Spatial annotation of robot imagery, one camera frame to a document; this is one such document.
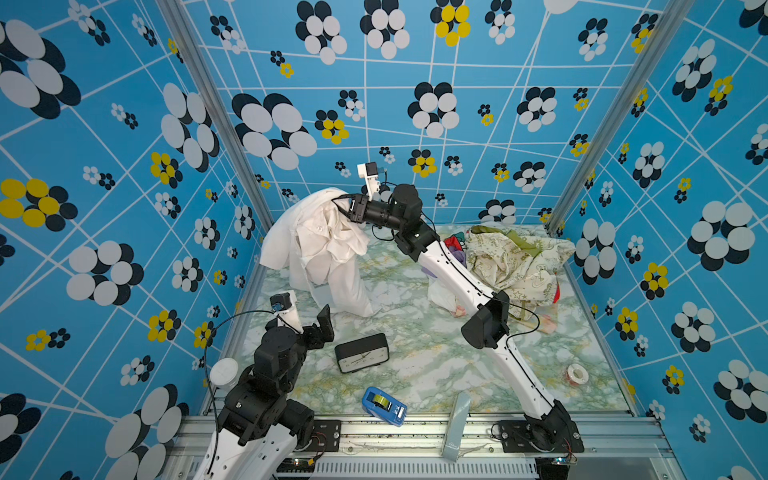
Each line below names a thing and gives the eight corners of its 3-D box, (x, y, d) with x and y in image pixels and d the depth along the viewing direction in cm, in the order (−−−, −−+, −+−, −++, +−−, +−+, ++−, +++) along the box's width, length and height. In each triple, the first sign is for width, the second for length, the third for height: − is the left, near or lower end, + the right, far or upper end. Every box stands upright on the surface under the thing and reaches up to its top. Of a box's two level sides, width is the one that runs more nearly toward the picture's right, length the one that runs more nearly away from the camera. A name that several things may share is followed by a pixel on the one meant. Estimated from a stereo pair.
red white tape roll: (562, 379, 84) (567, 375, 81) (567, 365, 87) (573, 360, 84) (579, 389, 82) (586, 386, 80) (584, 375, 85) (590, 371, 82)
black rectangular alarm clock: (342, 375, 85) (337, 363, 78) (339, 357, 89) (334, 344, 81) (390, 362, 88) (389, 349, 80) (385, 345, 91) (385, 332, 83)
